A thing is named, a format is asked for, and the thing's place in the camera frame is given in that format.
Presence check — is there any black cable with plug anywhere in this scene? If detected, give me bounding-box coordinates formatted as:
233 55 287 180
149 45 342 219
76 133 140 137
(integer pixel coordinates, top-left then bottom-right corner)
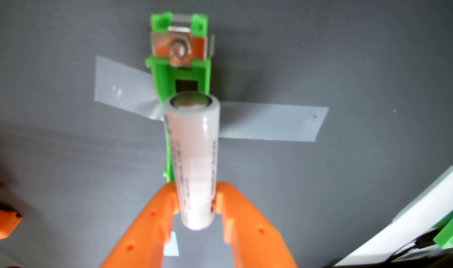
386 229 441 263

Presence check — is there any grey table mat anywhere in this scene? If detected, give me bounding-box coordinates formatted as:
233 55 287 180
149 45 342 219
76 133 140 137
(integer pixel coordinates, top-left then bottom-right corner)
0 0 453 268

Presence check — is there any green battery holder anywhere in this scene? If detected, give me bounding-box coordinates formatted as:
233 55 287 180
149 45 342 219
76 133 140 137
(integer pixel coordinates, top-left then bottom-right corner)
145 12 215 183

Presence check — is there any small white tape square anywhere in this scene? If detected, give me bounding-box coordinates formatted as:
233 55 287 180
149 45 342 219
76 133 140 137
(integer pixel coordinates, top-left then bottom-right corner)
163 231 180 257

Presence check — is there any orange plastic robot part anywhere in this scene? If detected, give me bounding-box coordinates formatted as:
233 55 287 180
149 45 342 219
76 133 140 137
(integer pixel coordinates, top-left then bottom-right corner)
0 197 22 252

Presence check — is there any white cylindrical battery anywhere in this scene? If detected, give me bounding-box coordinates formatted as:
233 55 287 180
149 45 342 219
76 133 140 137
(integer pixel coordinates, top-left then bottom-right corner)
163 91 221 231

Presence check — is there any green plastic block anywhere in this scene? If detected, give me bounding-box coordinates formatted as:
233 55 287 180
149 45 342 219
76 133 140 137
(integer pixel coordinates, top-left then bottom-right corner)
433 203 453 249

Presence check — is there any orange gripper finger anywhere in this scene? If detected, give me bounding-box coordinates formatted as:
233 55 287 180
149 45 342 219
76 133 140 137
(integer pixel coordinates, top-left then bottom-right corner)
215 181 298 268
100 182 180 268

